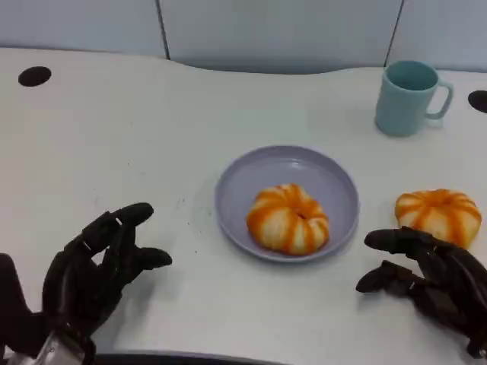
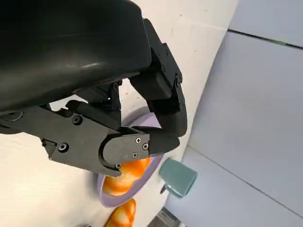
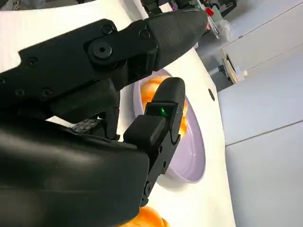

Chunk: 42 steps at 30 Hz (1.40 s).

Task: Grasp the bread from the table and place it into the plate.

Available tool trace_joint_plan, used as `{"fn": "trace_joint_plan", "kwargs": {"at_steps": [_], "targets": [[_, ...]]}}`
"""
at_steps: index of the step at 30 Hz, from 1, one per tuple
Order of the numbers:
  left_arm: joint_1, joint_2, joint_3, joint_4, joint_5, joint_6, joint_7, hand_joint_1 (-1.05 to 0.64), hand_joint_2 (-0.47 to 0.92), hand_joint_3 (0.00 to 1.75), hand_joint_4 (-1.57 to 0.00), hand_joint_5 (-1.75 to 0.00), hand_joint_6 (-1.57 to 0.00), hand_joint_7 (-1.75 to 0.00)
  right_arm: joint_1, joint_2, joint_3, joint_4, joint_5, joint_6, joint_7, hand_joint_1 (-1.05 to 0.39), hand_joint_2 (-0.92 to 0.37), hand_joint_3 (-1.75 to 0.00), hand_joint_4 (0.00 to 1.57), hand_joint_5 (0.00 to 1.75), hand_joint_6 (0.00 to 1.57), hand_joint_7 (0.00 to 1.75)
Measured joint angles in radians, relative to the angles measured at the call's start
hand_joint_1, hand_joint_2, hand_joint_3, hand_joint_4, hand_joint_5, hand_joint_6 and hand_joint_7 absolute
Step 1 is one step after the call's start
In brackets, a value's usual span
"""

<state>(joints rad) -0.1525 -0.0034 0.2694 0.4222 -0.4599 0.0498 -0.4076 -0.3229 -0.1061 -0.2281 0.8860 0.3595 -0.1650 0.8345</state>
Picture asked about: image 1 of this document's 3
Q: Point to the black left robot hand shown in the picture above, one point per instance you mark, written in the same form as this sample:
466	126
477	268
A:
80	289

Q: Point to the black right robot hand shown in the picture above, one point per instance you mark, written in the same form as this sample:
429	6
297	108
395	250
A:
452	289

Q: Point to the pale green mug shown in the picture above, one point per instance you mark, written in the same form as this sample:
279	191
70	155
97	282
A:
403	110

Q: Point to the lilac plate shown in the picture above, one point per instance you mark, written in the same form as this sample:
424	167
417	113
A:
236	194

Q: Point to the grey desk partition panel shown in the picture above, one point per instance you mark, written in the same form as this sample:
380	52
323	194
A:
445	30
277	30
76	23

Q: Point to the orange and white bread roll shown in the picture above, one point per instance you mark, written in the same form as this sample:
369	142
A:
285	224
437	209

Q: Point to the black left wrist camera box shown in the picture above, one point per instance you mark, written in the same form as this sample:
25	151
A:
15	315

